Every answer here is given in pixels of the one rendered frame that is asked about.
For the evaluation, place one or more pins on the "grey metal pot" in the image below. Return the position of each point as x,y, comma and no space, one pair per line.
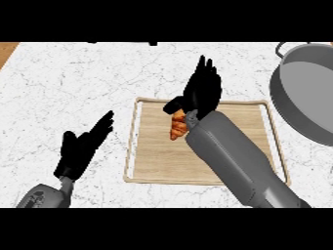
313,94

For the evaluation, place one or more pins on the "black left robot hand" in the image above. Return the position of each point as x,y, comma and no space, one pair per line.
80,148

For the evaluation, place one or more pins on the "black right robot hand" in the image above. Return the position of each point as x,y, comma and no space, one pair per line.
201,91

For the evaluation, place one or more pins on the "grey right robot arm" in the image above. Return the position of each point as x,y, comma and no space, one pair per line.
238,161

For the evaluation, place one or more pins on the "pale wooden tray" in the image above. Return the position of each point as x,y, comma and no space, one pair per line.
173,156

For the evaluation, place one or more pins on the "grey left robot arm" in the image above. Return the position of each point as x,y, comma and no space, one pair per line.
49,195

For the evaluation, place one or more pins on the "golden brown croissant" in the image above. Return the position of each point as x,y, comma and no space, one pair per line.
177,125

